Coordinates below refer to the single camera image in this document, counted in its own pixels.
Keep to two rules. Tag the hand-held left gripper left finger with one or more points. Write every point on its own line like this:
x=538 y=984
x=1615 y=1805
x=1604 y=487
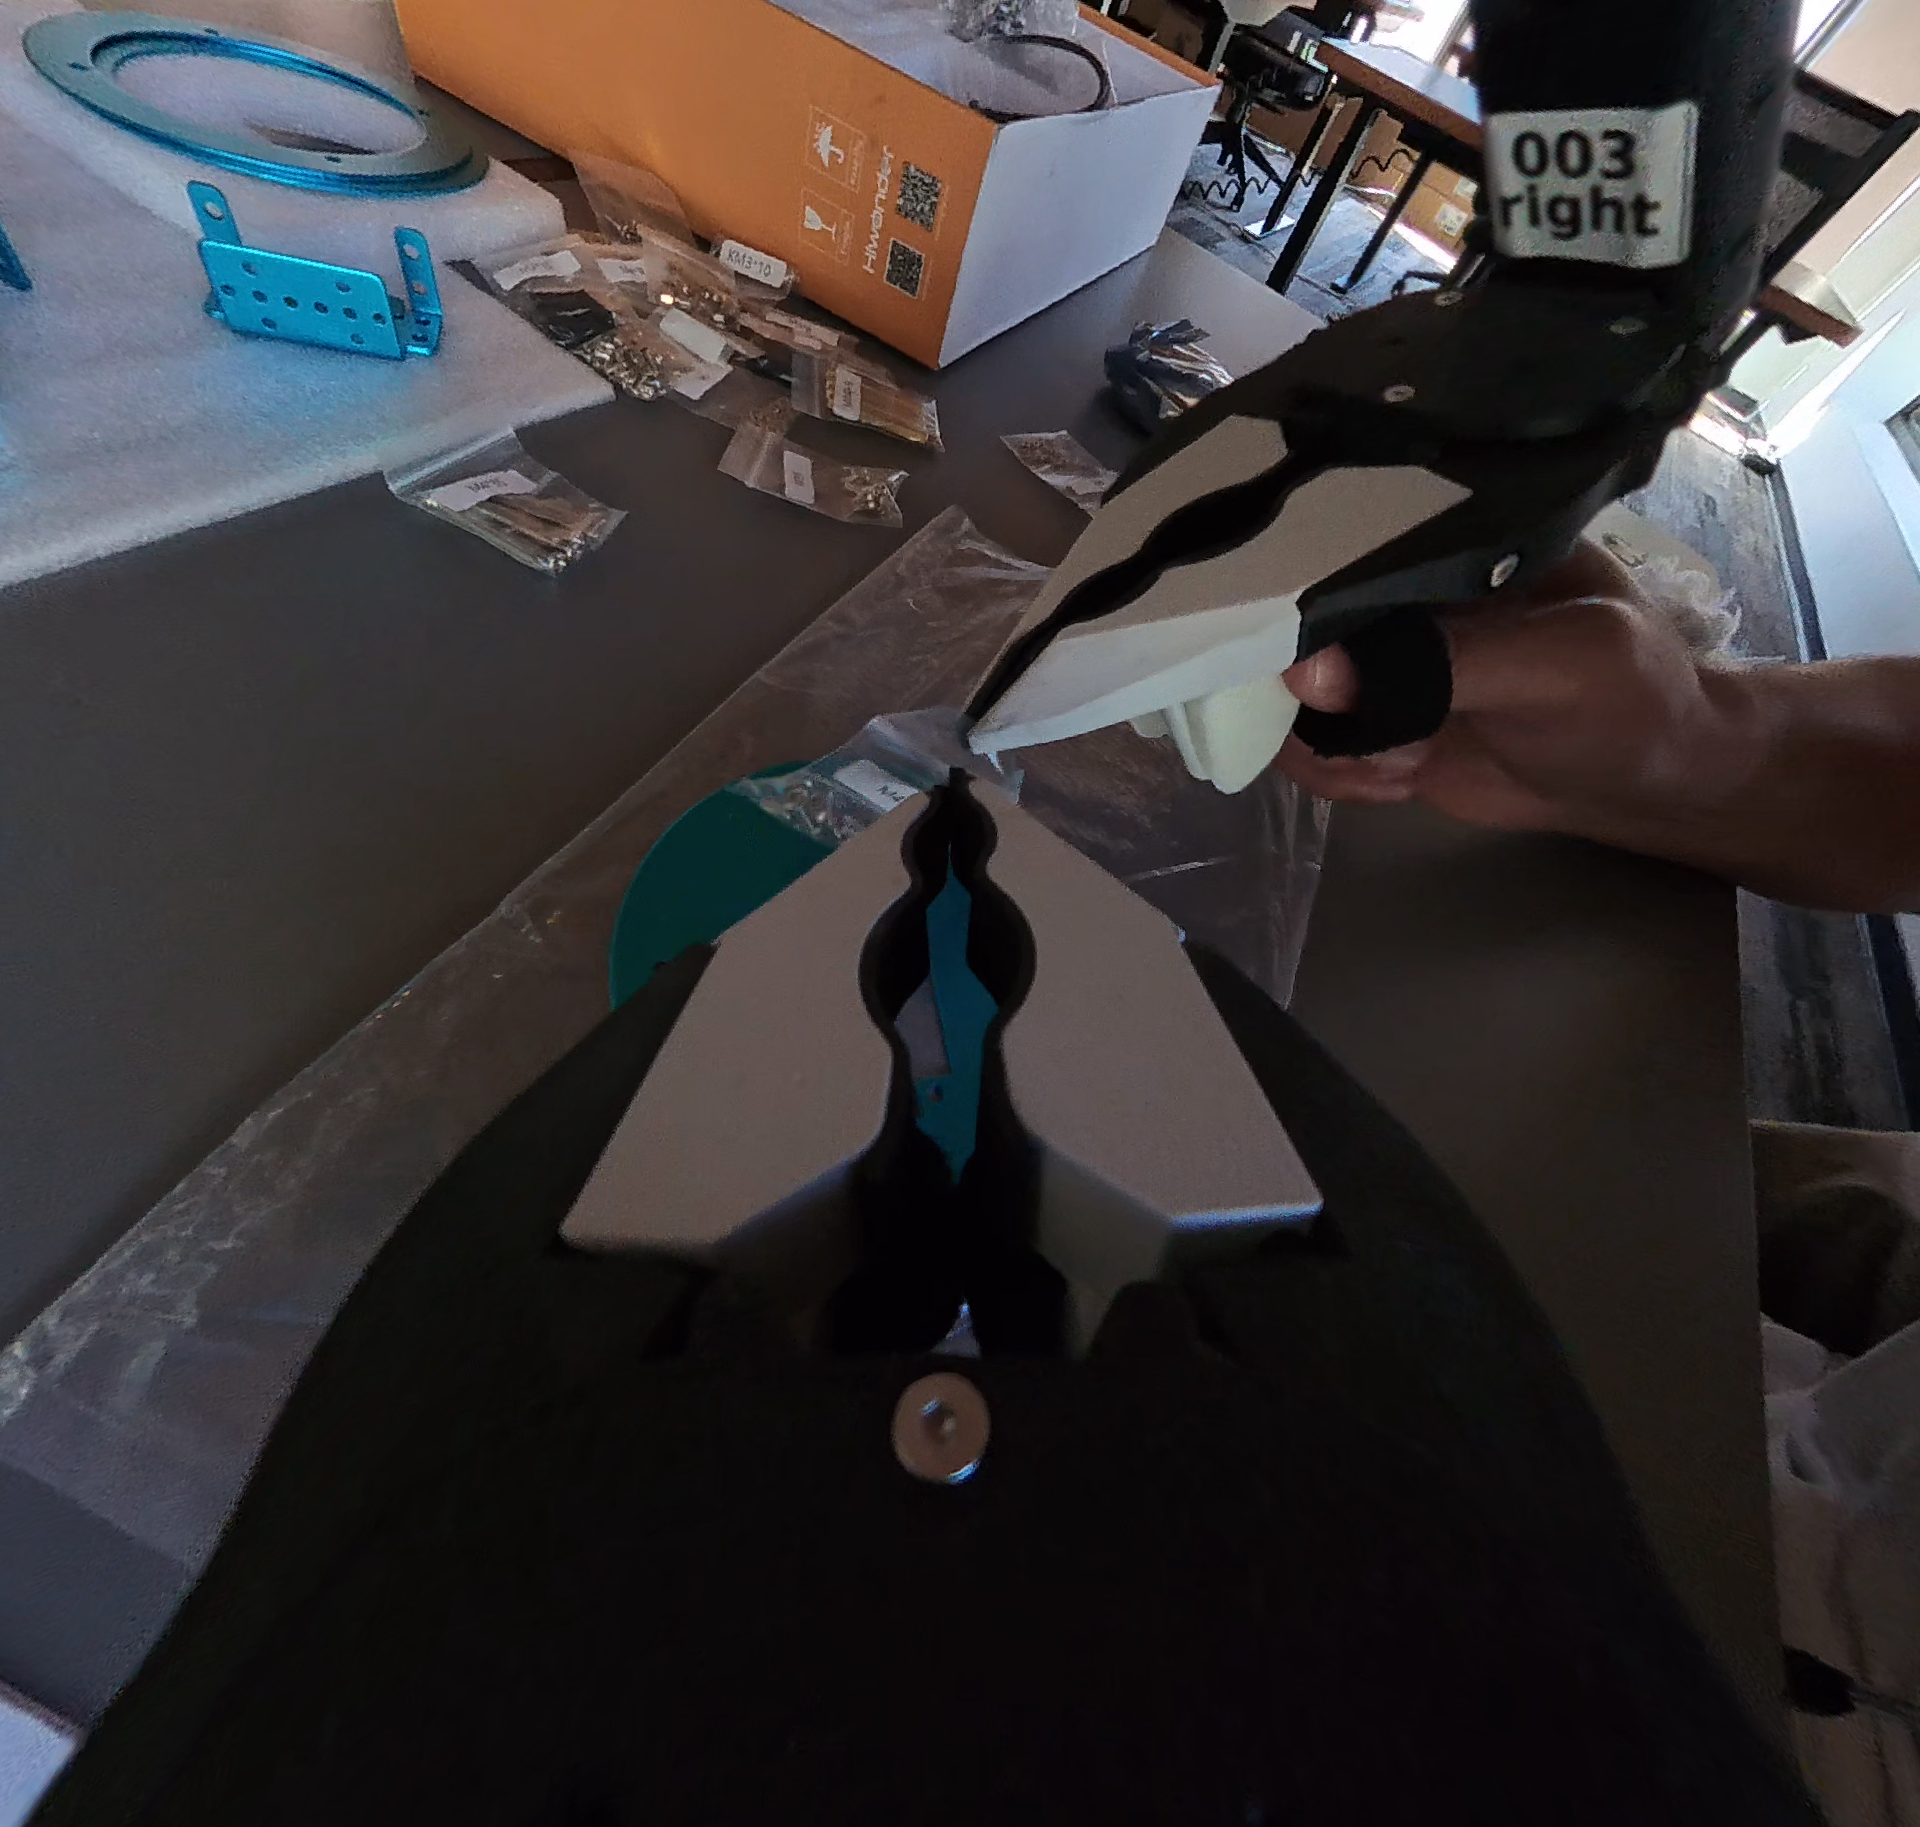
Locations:
x=720 y=1107

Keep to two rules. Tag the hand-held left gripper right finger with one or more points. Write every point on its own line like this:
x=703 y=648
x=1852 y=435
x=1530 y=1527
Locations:
x=1156 y=1107

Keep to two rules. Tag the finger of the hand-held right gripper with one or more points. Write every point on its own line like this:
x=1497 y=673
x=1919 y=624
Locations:
x=1171 y=500
x=1335 y=524

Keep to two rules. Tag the teal round metal plate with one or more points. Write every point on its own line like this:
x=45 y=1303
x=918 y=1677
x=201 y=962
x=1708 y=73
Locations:
x=705 y=868

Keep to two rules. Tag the small clear screw bag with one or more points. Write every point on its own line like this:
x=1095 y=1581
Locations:
x=841 y=796

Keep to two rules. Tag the large clear plastic bag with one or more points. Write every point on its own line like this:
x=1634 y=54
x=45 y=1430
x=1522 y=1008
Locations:
x=376 y=1107

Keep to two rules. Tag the person's right hand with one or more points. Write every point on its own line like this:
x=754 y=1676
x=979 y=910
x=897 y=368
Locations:
x=1575 y=687

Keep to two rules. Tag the small bag of nuts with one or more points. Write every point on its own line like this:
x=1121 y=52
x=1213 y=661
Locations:
x=1057 y=465

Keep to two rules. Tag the dark antistatic bag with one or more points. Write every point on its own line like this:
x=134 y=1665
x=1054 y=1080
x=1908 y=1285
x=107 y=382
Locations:
x=1171 y=373

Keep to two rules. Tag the labelled bag of short screws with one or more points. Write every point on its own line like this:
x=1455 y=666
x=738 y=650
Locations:
x=817 y=477

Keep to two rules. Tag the pile of small hardware bags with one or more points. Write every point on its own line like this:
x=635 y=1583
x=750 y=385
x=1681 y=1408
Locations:
x=705 y=310

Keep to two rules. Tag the orange cardboard box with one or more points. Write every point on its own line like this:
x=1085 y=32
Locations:
x=676 y=102

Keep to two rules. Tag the bag of long screws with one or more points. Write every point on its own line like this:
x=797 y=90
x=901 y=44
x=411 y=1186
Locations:
x=510 y=507

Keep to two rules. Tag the person's white shirt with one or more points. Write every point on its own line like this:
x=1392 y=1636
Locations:
x=1846 y=1527

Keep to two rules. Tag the white foam sheet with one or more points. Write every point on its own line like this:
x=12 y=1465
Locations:
x=150 y=403

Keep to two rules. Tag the wood-topped black-frame desk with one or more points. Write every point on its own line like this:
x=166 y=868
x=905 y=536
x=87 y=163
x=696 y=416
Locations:
x=1395 y=72

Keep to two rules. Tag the blue metal U bracket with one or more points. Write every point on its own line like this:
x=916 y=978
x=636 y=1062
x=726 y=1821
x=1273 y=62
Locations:
x=301 y=305

